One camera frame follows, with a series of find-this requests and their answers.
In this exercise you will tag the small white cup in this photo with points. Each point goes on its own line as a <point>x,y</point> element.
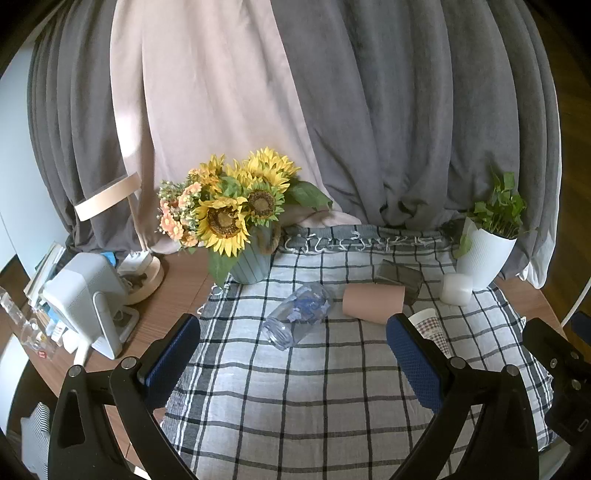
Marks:
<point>456,290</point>

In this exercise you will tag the white ribbed plant pot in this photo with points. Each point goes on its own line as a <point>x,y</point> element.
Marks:
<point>485,258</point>

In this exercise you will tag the striped grey cloth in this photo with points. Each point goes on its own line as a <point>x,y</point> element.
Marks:
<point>37,434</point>

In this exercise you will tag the white power adapter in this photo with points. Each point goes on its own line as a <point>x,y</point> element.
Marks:
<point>134,262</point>

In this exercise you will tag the beige desk lamp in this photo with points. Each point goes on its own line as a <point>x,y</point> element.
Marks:
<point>108,194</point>

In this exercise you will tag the dark glass cup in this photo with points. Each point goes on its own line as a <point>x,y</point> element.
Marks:
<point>397,274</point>

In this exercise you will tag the pink paper cup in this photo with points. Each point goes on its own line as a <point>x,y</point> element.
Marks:
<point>374,302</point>

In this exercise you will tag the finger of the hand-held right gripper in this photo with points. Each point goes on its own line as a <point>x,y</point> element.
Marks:
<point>554,355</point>

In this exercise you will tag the ribbed blue-green vase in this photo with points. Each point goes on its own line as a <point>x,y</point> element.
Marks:
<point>249,267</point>

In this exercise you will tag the green leafy plant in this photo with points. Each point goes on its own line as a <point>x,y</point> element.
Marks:
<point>501,212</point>

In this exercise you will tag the pink curtain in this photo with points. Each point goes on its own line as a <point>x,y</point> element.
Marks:
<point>207,92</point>

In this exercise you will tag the white boxy appliance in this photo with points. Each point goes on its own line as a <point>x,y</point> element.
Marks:
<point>78,290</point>

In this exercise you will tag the row of books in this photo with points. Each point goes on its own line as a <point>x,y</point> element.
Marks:
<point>46,263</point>

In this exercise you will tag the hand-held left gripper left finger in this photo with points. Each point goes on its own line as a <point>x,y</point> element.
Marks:
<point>178,350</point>

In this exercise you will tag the sunflower bouquet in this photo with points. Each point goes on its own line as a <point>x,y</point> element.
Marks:
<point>221,221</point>

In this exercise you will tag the grey curtain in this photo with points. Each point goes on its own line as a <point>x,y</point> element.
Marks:
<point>415,92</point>
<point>69,115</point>

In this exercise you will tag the clear plastic container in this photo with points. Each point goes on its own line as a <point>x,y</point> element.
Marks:
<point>23,327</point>

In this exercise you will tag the patterned white paper cup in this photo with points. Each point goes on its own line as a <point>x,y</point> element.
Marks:
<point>431,327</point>

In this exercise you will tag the checked grey white cloth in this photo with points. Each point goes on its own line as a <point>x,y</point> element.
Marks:
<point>300,415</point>

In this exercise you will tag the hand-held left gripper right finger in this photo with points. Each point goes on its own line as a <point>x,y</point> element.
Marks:
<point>411,364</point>

